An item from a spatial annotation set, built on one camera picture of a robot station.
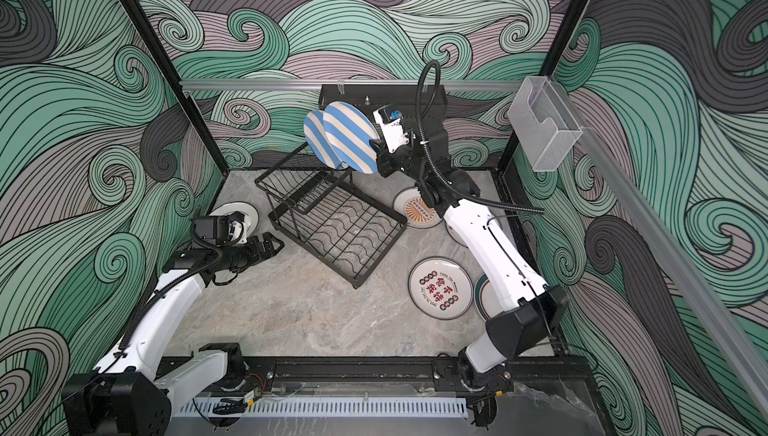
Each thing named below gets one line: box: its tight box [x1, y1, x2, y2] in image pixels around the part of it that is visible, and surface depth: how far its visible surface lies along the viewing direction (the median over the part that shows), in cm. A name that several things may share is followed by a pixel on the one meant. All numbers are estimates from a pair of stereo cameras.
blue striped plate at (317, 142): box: [304, 110, 349, 170], surface depth 94 cm
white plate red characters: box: [408, 256, 474, 321], surface depth 89 cm
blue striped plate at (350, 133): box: [323, 101, 380, 174], surface depth 73 cm
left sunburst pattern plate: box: [393, 186, 443, 229], surface depth 109 cm
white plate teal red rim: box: [474, 273, 504, 323], surface depth 87 cm
